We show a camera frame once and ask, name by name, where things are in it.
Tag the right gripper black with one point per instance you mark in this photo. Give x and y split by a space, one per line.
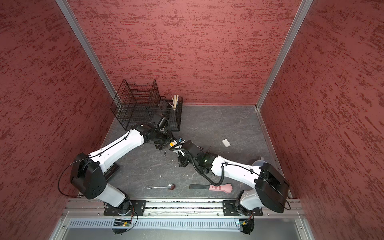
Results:
182 159

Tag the black calculator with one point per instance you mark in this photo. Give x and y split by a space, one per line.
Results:
111 171

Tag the black wire rack organizer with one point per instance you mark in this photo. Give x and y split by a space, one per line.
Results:
138 103

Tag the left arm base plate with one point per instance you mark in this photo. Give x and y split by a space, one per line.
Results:
127 208

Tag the metal spoon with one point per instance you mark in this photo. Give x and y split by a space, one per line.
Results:
169 187

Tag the grey cup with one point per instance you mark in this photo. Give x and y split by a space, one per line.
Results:
259 162

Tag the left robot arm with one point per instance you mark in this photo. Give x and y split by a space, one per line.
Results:
89 172

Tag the pink cat paw tool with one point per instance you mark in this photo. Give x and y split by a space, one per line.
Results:
227 188

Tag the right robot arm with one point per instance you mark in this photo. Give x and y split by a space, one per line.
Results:
269 187

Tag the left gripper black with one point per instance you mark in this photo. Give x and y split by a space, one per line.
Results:
170 138

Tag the white battery cover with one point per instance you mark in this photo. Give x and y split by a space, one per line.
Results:
226 143

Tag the wooden sticks in rack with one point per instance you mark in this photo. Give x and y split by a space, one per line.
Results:
175 100

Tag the orange black screwdriver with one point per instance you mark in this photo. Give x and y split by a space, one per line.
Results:
172 144

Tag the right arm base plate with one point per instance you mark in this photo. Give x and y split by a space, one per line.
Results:
231 208

